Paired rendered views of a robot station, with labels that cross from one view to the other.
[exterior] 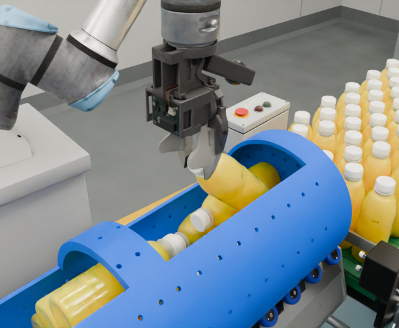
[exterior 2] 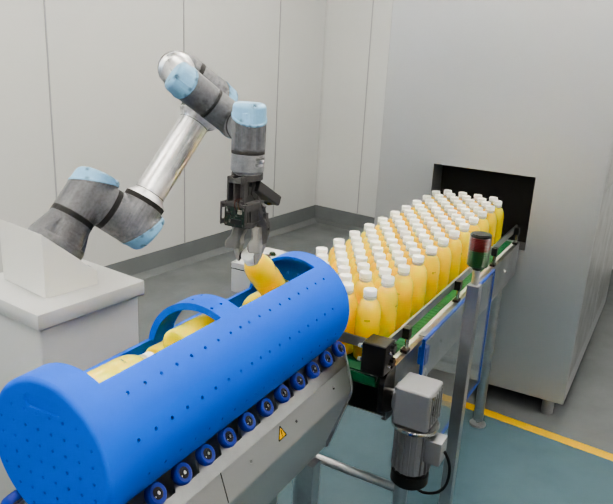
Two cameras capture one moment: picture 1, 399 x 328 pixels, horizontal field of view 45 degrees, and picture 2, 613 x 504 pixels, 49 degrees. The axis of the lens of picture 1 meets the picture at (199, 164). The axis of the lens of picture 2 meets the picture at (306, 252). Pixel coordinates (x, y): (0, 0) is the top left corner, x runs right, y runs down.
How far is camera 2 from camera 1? 0.91 m
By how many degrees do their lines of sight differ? 21
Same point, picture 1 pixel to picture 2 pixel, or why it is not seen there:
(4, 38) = (85, 189)
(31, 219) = (97, 334)
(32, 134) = not seen: hidden behind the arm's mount
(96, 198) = not seen: hidden behind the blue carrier
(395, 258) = (383, 341)
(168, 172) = not seen: hidden behind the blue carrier
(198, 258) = (257, 308)
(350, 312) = (362, 484)
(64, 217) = (120, 336)
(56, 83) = (121, 224)
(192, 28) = (251, 164)
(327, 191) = (331, 284)
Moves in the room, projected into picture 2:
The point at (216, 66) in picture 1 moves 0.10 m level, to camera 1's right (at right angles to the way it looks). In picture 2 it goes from (262, 188) to (304, 188)
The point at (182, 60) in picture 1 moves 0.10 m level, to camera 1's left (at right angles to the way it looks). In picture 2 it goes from (245, 182) to (199, 183)
